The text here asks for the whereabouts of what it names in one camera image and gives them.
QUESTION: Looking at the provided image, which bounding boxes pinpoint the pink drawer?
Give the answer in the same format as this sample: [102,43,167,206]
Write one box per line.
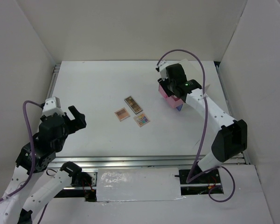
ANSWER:
[158,84,183,109]

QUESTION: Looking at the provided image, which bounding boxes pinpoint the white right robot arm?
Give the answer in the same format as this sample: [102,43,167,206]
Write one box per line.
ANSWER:
[156,63,247,183]

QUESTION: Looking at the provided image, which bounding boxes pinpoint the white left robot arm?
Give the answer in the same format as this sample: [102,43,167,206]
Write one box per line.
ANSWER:
[0,103,91,224]

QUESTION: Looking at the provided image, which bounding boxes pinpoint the white drawer cabinet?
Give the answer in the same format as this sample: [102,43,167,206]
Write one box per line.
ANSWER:
[178,59,203,94]

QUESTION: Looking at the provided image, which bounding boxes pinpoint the purple-blue drawer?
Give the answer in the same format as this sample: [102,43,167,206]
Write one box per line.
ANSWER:
[176,104,183,111]

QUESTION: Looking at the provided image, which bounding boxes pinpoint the pink four-pan eyeshadow palette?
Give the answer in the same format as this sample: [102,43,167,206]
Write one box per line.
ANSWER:
[115,108,130,121]

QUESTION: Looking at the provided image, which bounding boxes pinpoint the long brown eyeshadow palette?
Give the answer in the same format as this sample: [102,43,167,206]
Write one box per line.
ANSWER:
[124,96,143,114]

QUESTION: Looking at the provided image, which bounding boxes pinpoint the colourful glitter eyeshadow palette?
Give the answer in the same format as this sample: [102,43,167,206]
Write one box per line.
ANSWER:
[133,112,150,127]

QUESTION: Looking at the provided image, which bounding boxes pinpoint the white front cover board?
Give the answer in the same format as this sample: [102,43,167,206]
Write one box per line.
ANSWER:
[96,168,182,202]

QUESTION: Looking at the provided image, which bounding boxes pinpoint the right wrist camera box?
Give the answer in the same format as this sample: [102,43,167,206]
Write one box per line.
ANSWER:
[155,61,169,80]

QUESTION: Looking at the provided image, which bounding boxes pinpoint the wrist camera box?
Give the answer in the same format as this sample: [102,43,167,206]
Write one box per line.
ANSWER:
[155,61,169,80]
[42,97,64,117]

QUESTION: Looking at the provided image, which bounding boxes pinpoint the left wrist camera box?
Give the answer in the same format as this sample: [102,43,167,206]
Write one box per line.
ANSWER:
[42,97,64,117]

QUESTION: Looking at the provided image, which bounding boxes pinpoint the aluminium frame rail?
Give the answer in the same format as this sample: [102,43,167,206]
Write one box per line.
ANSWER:
[48,61,245,170]

